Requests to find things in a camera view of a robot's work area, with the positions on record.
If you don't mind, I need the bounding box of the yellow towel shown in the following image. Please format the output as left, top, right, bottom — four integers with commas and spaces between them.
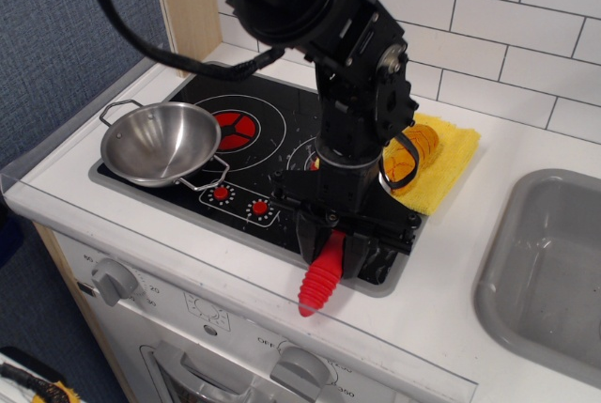
392, 115, 481, 215

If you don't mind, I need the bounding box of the wooden side post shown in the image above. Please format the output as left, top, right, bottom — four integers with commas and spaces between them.
160, 0, 222, 61

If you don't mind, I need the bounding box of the yellow black object bottom left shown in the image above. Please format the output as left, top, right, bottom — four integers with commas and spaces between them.
1, 363, 81, 403

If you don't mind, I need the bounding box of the black toy stovetop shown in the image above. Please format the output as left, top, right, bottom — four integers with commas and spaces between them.
88, 61, 429, 299

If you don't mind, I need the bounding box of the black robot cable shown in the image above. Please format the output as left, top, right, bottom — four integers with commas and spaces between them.
83, 0, 285, 81

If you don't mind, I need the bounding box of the red handled metal spoon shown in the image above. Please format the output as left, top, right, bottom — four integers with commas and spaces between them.
298, 231, 346, 318

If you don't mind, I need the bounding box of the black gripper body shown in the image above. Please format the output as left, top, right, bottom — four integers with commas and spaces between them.
270, 163, 422, 255

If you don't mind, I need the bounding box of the grey oven knob right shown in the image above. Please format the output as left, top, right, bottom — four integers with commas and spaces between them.
270, 347, 331, 400

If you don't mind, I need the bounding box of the grey oven knob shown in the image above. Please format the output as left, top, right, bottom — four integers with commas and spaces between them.
270, 347, 331, 400
92, 258, 138, 307

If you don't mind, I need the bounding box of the grey oven knob left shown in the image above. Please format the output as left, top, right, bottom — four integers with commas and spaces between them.
92, 258, 138, 307

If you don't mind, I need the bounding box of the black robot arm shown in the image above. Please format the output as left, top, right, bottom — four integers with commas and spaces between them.
226, 0, 420, 278

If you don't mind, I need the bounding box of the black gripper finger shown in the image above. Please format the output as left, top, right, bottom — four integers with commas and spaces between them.
295, 211, 332, 264
342, 233, 378, 279

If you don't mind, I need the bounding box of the steel bowl with handles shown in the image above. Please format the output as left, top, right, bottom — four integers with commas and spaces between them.
100, 100, 230, 192

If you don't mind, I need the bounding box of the grey sink basin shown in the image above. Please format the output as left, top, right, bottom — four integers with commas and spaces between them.
474, 169, 600, 387

